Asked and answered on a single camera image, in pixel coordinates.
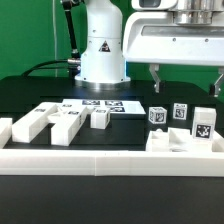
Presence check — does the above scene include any white tagged flat board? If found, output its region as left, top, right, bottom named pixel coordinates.
left=62, top=99, right=146, bottom=119

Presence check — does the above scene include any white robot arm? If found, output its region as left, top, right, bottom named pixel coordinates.
left=76, top=0, right=224, bottom=96

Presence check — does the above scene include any white fence frame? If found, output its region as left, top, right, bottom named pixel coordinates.
left=0, top=118, right=224, bottom=177

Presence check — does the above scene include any black cable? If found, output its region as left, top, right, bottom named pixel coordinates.
left=21, top=59, right=81, bottom=78

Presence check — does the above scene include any white chair seat part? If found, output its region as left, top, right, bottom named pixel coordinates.
left=145, top=128, right=212, bottom=153

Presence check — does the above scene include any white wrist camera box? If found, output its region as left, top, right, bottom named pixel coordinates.
left=131, top=0, right=178, bottom=11

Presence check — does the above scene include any white tagged cube nut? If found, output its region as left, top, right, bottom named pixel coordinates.
left=173, top=103, right=188, bottom=120
left=148, top=107, right=167, bottom=124

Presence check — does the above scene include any white short tagged block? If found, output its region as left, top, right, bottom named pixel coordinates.
left=90, top=108, right=110, bottom=129

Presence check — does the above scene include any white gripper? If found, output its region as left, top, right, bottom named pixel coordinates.
left=123, top=12, right=224, bottom=97

